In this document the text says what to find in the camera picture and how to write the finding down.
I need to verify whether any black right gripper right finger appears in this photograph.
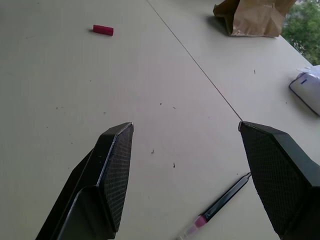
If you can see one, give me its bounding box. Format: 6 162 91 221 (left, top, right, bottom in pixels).
238 121 320 240

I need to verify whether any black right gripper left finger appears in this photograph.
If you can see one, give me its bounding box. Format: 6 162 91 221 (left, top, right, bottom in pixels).
35 121 135 240

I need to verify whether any black and clear pen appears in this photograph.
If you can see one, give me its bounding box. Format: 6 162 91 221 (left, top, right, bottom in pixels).
175 171 252 240

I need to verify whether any pink marker cap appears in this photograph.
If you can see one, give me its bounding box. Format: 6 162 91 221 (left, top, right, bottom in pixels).
92 24 115 37

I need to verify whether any white device with dark edge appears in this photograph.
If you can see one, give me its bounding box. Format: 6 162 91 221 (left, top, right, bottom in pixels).
288 65 320 117

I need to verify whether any brown paper bag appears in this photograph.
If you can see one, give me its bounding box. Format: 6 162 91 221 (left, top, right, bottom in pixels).
212 0 298 38

